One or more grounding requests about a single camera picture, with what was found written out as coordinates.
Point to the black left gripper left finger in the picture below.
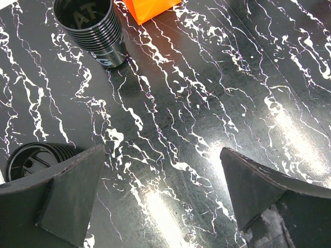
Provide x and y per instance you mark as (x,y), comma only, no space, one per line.
(52,207)

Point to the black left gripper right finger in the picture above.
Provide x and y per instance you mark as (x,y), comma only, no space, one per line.
(273,209)

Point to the stack of black cups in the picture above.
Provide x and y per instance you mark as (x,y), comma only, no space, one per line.
(95,27)

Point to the orange paper bag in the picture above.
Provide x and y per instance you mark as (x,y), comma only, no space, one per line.
(144,10)

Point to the stack of black lids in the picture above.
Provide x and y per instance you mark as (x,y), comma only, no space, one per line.
(34,157)

